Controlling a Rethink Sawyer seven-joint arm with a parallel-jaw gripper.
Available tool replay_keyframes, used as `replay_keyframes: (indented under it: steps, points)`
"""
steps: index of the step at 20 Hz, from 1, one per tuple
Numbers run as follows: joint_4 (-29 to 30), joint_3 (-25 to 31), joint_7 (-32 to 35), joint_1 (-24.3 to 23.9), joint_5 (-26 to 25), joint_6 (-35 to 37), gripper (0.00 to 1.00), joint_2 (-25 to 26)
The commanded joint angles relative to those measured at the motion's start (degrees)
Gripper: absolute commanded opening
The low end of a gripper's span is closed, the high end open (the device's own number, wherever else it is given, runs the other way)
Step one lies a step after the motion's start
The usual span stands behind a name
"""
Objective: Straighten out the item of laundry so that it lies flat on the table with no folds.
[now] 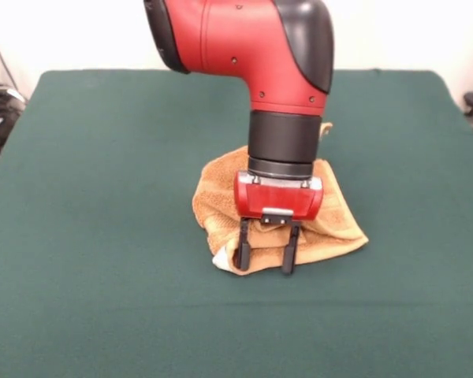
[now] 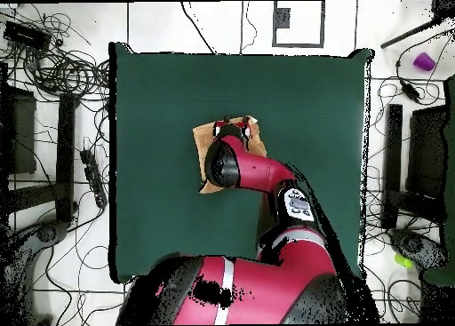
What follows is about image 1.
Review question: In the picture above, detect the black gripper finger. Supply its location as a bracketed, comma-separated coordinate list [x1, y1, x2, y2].
[281, 223, 300, 276]
[238, 217, 252, 272]

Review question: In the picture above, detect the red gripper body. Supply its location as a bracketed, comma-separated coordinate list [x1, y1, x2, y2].
[233, 172, 325, 226]

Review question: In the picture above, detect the orange terry towel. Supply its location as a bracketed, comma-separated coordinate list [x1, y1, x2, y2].
[192, 121, 370, 276]

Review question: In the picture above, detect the dark green table cloth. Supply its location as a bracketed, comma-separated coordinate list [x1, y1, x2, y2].
[0, 69, 473, 378]

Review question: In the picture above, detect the grey cable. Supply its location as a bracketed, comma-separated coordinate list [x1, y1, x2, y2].
[0, 31, 24, 104]

